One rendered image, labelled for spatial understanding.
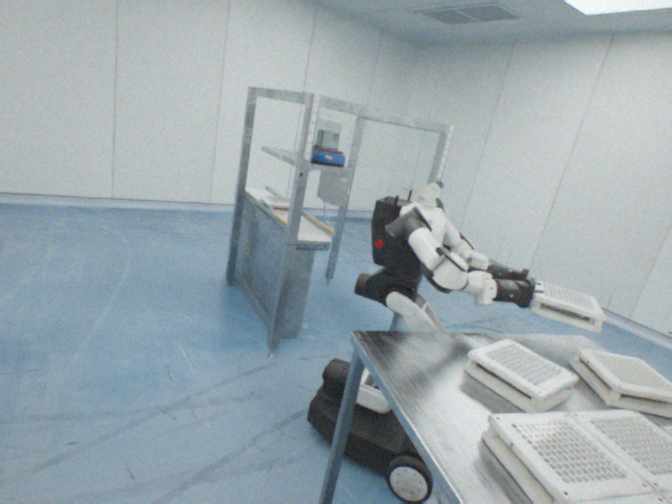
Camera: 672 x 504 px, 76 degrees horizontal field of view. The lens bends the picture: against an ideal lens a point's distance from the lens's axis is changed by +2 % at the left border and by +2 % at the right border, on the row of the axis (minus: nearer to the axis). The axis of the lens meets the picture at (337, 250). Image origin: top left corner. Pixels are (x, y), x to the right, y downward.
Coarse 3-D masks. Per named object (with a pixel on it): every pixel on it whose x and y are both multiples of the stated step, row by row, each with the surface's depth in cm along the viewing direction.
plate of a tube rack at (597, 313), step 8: (536, 280) 186; (536, 288) 175; (560, 288) 182; (536, 296) 165; (544, 296) 167; (592, 296) 179; (552, 304) 164; (560, 304) 163; (568, 304) 163; (592, 304) 170; (576, 312) 161; (584, 312) 160; (592, 312) 160; (600, 312) 162; (600, 320) 159
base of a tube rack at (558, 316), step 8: (536, 312) 166; (544, 312) 165; (552, 312) 165; (560, 312) 167; (560, 320) 164; (568, 320) 163; (576, 320) 162; (584, 320) 163; (592, 320) 165; (584, 328) 161; (592, 328) 160; (600, 328) 159
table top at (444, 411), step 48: (384, 336) 150; (432, 336) 157; (480, 336) 165; (528, 336) 174; (576, 336) 184; (384, 384) 122; (432, 384) 126; (480, 384) 132; (576, 384) 144; (432, 432) 106; (480, 432) 110; (480, 480) 94
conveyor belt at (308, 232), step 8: (256, 192) 359; (264, 192) 366; (280, 216) 296; (304, 224) 288; (312, 224) 292; (304, 232) 269; (312, 232) 272; (320, 232) 276; (304, 240) 262; (312, 240) 264; (320, 240) 267; (328, 240) 270
